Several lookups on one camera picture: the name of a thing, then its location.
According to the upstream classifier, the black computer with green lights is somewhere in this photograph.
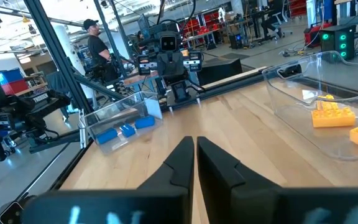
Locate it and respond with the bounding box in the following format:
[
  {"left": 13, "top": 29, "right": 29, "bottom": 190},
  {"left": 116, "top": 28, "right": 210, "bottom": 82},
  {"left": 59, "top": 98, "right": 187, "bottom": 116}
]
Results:
[{"left": 319, "top": 24, "right": 357, "bottom": 62}]

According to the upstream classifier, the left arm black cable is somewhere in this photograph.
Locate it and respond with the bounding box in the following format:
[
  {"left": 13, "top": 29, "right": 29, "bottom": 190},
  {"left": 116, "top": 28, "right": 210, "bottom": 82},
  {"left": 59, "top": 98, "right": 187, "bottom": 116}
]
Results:
[{"left": 157, "top": 0, "right": 198, "bottom": 35}]

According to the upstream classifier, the clear plastic bin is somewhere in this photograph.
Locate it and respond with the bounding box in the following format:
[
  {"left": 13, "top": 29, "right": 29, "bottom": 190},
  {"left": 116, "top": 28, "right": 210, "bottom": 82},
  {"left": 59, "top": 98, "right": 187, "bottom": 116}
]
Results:
[
  {"left": 262, "top": 50, "right": 358, "bottom": 161},
  {"left": 79, "top": 90, "right": 164, "bottom": 156}
]

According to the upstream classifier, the red cart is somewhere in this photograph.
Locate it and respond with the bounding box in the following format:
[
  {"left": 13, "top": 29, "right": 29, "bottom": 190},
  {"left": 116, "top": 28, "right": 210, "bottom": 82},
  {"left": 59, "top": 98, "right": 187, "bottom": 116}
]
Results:
[{"left": 303, "top": 21, "right": 334, "bottom": 47}]

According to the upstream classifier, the red storage shelf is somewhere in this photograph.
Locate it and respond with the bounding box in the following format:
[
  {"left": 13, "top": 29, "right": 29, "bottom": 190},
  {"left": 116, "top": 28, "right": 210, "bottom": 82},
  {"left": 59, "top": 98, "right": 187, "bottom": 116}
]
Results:
[{"left": 180, "top": 12, "right": 229, "bottom": 37}]

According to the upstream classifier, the blue toy brick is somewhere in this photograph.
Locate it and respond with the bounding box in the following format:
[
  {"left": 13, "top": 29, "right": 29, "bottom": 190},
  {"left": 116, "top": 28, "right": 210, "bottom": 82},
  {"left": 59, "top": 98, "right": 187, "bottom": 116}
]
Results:
[
  {"left": 134, "top": 115, "right": 156, "bottom": 129},
  {"left": 119, "top": 124, "right": 137, "bottom": 138},
  {"left": 96, "top": 128, "right": 119, "bottom": 145}
]

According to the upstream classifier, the black gantry post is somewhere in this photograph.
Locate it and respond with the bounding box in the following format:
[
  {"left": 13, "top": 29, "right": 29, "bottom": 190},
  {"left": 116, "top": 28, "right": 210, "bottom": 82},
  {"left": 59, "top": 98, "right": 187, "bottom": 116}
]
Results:
[{"left": 23, "top": 0, "right": 127, "bottom": 113}]

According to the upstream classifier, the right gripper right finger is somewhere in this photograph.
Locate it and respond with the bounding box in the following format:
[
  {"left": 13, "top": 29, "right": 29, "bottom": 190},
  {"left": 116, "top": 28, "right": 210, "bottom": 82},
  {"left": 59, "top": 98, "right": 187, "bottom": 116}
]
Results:
[{"left": 196, "top": 136, "right": 358, "bottom": 224}]

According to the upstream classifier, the red storage bin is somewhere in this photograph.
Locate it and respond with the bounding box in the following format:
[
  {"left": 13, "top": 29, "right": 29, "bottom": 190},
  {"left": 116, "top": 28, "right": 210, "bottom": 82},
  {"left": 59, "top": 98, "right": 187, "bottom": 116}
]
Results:
[{"left": 0, "top": 79, "right": 30, "bottom": 96}]

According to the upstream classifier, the blue storage bin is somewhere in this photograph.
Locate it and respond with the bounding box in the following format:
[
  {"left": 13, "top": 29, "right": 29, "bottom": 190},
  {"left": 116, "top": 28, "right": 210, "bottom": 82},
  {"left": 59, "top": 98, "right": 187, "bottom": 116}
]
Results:
[{"left": 0, "top": 68, "right": 24, "bottom": 88}]

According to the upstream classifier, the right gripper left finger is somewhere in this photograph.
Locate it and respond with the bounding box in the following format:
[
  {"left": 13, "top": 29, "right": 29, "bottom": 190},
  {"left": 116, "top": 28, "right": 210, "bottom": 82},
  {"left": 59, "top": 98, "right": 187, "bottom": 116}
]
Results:
[{"left": 20, "top": 136, "right": 196, "bottom": 224}]

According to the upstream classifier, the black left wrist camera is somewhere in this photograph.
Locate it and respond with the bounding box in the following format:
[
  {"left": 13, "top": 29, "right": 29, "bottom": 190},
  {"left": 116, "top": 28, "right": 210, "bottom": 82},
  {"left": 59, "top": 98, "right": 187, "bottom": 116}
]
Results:
[{"left": 159, "top": 30, "right": 180, "bottom": 53}]

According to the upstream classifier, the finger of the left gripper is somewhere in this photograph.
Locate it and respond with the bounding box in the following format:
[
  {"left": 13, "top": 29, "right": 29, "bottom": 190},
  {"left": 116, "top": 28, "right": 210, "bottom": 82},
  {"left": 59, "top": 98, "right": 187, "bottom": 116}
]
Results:
[
  {"left": 137, "top": 55, "right": 158, "bottom": 76},
  {"left": 183, "top": 50, "right": 203, "bottom": 73}
]

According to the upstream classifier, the person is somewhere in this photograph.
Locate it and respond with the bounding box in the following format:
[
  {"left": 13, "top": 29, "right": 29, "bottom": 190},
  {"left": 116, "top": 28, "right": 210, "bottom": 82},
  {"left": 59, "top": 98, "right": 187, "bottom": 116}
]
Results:
[
  {"left": 82, "top": 18, "right": 121, "bottom": 83},
  {"left": 259, "top": 0, "right": 287, "bottom": 38}
]

